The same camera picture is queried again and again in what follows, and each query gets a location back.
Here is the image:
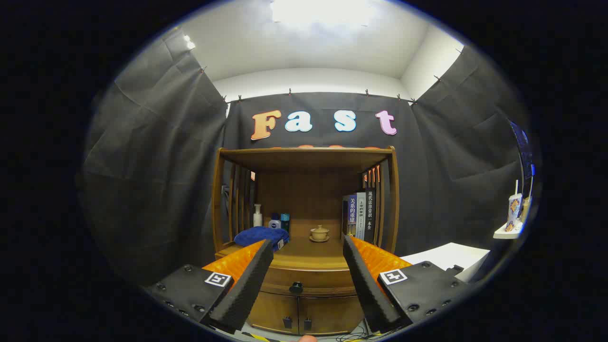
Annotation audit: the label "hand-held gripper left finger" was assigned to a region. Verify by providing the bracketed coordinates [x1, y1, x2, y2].
[142, 239, 275, 333]

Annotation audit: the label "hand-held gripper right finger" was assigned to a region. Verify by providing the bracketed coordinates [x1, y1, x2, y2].
[342, 234, 471, 333]

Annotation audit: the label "wooden drawer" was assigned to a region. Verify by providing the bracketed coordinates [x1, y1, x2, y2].
[215, 252, 366, 298]

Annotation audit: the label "wooden cabinet door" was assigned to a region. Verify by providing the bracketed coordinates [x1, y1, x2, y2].
[298, 294, 365, 336]
[247, 291, 300, 335]

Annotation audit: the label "wooden countertop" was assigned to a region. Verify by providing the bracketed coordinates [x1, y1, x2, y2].
[216, 236, 390, 271]

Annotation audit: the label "wooden cabinet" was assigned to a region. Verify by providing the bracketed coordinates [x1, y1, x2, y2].
[210, 146, 400, 336]

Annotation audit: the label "blue folded towel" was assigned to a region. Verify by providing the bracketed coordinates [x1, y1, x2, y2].
[234, 226, 290, 251]

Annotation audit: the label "black spine book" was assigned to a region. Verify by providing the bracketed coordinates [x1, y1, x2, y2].
[364, 189, 376, 244]

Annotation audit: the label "white spine book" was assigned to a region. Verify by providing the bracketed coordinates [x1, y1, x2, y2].
[355, 192, 367, 241]

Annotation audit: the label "white box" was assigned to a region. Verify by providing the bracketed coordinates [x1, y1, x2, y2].
[399, 242, 491, 283]

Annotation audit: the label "black backdrop cloth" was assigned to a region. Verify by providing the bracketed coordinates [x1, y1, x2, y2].
[78, 26, 540, 290]

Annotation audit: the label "printed paper cup with straw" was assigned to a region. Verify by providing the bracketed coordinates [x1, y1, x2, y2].
[506, 180, 523, 232]

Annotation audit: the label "brown drink cup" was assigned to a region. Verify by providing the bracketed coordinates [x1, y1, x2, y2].
[522, 176, 533, 224]

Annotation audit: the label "dark monitor screen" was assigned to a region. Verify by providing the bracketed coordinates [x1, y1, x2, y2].
[509, 120, 536, 195]

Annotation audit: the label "black floor cables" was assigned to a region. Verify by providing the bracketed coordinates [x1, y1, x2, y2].
[332, 325, 376, 342]

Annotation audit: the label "white wall shelf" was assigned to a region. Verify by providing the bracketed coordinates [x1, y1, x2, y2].
[493, 222, 524, 239]

